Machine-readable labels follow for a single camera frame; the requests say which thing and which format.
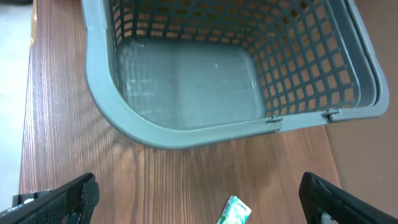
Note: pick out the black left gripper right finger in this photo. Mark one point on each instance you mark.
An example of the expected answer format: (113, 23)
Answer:
(323, 202)

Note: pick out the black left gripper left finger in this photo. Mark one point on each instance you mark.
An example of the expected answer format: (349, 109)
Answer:
(73, 202)

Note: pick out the teal tissue pack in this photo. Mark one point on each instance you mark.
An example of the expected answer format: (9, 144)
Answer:
(235, 212)

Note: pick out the grey plastic shopping basket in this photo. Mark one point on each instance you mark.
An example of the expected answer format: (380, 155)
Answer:
(181, 74)

